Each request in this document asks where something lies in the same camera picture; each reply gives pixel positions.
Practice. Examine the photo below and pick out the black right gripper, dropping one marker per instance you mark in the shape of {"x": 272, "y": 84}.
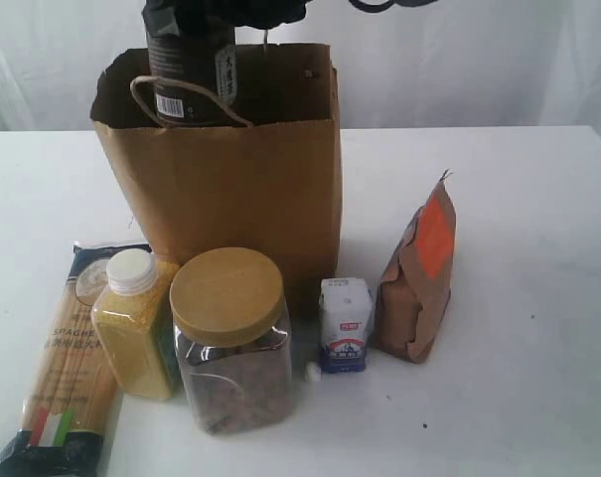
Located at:
{"x": 230, "y": 12}

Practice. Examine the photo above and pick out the black cylindrical tea can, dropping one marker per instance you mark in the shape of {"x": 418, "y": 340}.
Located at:
{"x": 188, "y": 41}

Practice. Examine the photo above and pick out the brown paper shopping bag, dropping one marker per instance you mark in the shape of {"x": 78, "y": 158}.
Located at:
{"x": 273, "y": 183}

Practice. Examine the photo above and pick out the clear jar yellow lid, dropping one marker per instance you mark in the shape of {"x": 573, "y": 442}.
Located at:
{"x": 233, "y": 339}

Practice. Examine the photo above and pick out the yellow millet bottle white cap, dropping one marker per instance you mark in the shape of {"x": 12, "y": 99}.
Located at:
{"x": 133, "y": 320}

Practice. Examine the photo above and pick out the small white blue milk carton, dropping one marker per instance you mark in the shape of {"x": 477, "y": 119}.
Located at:
{"x": 346, "y": 309}

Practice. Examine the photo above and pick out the brown pouch with orange label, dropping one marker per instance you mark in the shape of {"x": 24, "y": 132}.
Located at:
{"x": 415, "y": 288}

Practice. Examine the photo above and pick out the small white ball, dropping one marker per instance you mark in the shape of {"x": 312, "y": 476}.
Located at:
{"x": 313, "y": 373}

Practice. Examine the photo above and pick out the spaghetti packet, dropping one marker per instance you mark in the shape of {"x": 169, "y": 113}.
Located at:
{"x": 70, "y": 413}

